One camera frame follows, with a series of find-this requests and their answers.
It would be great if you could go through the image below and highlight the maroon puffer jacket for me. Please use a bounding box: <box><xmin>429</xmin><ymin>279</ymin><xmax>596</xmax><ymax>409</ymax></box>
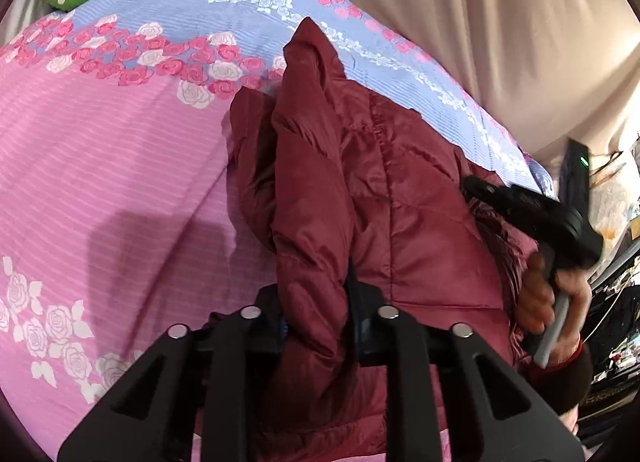
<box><xmin>230</xmin><ymin>19</ymin><xmax>535</xmax><ymax>461</ymax></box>

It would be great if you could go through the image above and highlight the person's right hand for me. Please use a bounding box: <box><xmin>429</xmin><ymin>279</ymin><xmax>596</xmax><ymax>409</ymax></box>
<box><xmin>514</xmin><ymin>251</ymin><xmax>594</xmax><ymax>368</ymax></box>

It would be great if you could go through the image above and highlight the pink floral bed sheet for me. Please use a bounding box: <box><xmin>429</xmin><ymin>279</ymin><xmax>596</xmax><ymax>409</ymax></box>
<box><xmin>1</xmin><ymin>0</ymin><xmax>535</xmax><ymax>456</ymax></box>

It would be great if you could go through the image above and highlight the beige backdrop curtain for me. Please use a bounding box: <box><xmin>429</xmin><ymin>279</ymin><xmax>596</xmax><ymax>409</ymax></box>
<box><xmin>209</xmin><ymin>0</ymin><xmax>640</xmax><ymax>173</ymax></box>

